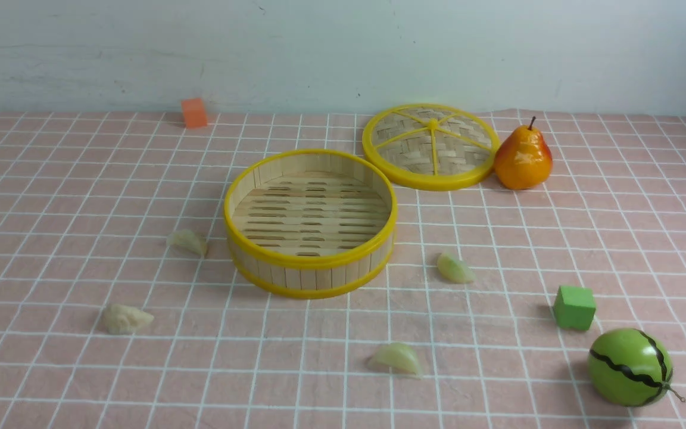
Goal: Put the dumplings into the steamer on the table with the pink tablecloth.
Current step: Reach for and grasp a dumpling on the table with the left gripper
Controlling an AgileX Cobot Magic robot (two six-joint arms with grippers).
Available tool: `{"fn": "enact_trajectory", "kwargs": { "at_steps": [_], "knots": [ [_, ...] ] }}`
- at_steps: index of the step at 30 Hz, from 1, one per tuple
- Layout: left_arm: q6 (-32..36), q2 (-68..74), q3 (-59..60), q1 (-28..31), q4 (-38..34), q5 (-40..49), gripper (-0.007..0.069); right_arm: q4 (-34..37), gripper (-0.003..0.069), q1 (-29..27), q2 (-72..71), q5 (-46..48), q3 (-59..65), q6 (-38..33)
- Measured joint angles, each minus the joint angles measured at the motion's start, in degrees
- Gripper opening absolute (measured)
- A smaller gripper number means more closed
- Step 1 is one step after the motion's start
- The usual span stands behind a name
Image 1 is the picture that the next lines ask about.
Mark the yellow-rimmed bamboo steamer tray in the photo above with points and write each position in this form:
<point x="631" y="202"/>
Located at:
<point x="311" y="224"/>

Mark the greenish dumpling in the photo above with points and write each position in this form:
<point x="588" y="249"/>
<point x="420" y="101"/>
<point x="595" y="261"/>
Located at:
<point x="397" y="358"/>
<point x="454" y="270"/>

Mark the pale dumpling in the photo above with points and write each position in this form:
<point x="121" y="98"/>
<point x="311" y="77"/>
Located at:
<point x="188" y="241"/>
<point x="119" y="319"/>

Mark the yellow-rimmed woven steamer lid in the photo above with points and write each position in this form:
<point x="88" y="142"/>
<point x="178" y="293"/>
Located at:
<point x="430" y="147"/>

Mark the orange foam cube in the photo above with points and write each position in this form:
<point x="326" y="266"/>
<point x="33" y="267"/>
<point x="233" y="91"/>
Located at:
<point x="194" y="113"/>

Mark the orange toy pear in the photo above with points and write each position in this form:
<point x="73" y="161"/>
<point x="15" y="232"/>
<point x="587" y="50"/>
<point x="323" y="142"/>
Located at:
<point x="524" y="160"/>

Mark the green foam cube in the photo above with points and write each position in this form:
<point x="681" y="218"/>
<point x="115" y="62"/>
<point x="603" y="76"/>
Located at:
<point x="574" y="307"/>

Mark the pink checkered tablecloth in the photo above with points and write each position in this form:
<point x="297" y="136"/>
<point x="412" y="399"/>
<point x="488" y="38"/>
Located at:
<point x="87" y="201"/>

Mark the green toy watermelon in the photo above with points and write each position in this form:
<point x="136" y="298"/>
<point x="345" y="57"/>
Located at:
<point x="631" y="368"/>

